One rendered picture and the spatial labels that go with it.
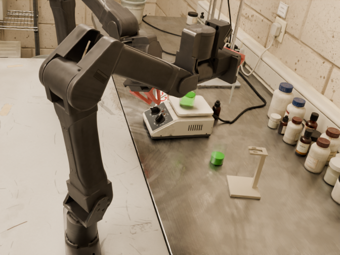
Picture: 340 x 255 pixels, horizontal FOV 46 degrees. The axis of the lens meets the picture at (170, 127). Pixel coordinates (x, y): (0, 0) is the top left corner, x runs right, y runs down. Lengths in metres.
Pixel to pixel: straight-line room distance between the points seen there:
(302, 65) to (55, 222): 1.08
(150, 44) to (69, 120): 0.43
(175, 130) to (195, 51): 0.44
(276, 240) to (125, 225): 0.35
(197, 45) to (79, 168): 0.34
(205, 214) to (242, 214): 0.10
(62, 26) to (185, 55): 0.52
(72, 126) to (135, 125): 0.63
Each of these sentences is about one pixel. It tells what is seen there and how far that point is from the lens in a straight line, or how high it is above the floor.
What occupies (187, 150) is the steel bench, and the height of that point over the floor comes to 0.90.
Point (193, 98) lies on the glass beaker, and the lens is 1.21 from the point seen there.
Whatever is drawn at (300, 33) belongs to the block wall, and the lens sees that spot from 1.63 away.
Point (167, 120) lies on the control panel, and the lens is 1.22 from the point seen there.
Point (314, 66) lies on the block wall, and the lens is 1.54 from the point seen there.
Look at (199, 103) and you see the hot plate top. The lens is 1.28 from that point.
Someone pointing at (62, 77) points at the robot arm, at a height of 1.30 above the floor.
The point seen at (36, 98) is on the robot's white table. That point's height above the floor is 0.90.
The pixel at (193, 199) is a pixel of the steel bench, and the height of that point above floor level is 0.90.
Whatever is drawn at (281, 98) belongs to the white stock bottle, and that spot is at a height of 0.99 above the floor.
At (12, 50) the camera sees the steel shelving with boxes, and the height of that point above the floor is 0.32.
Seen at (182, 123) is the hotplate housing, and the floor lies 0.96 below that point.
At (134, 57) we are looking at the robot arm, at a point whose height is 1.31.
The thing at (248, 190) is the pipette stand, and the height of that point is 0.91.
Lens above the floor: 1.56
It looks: 31 degrees down
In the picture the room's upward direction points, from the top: 8 degrees clockwise
